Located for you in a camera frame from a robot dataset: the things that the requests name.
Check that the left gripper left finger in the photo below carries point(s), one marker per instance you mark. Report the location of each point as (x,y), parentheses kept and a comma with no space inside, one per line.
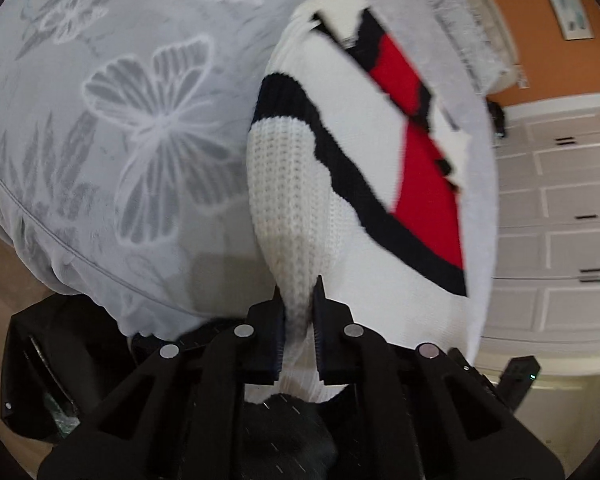
(175,416)

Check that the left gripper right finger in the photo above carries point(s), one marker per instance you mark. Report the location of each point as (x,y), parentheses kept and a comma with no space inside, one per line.
(415,413)

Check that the white red black knit sweater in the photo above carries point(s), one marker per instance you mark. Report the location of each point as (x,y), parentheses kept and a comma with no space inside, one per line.
(355,173)

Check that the white wardrobe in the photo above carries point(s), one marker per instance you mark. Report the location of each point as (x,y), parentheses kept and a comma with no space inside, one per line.
(546,292)

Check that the black items on nightstand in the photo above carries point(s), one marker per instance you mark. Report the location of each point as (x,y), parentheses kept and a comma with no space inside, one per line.
(498,118)

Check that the beige padded headboard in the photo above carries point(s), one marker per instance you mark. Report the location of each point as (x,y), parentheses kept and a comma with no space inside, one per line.
(493,22)

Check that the grey butterfly bed cover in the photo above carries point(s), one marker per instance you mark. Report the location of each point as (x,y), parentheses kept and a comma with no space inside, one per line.
(123,150)

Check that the grey floral pillow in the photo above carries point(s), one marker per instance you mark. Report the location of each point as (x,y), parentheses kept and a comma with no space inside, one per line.
(461,24)

